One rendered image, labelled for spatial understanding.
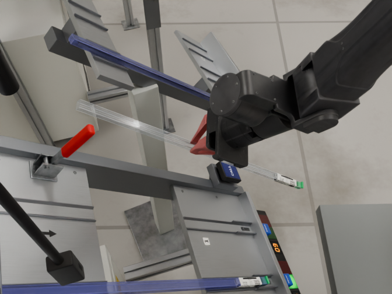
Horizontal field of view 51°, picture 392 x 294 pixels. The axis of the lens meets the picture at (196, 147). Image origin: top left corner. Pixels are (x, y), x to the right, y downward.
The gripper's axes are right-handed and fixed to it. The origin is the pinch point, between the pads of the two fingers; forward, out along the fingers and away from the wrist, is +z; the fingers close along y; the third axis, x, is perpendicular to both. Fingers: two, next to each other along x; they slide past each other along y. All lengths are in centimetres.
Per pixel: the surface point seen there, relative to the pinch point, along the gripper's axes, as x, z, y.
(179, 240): 55, 75, 0
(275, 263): 22.6, 2.1, 16.7
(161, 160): 20.0, 39.7, -13.3
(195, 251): 3.6, 3.4, 16.8
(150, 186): -2.5, 9.2, 5.7
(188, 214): 3.9, 5.9, 10.2
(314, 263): 94, 42, 7
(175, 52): 62, 97, -100
